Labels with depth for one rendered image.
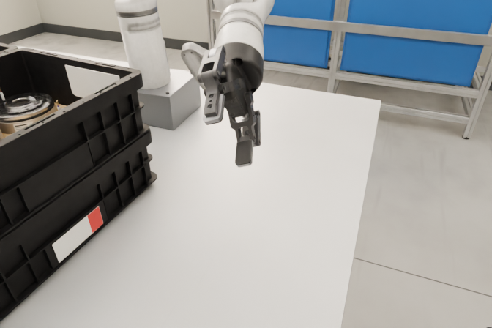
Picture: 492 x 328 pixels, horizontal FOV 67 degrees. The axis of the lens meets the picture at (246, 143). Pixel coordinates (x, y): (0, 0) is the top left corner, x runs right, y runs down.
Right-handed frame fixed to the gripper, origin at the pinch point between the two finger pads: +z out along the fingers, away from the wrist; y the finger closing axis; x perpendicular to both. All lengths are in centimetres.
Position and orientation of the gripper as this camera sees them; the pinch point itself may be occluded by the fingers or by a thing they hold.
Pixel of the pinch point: (229, 141)
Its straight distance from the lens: 45.0
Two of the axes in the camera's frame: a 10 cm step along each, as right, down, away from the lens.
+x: -9.3, 1.8, 3.3
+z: -0.6, 8.0, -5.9
